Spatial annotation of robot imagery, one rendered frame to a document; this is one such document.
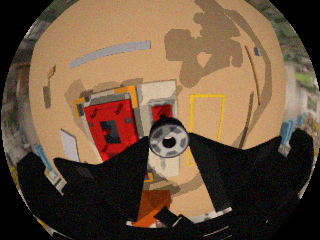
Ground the grey wheel with black tyre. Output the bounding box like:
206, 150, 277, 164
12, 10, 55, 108
148, 117, 189, 159

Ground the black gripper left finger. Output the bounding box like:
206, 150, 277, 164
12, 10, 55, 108
53, 136, 149, 223

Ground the grey flat bar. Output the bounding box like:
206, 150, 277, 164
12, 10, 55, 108
69, 40, 151, 68

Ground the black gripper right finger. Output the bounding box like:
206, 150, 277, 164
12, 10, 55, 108
188, 132, 283, 213

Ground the yellow rectangular outline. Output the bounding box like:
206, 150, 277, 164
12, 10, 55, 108
187, 93, 225, 167

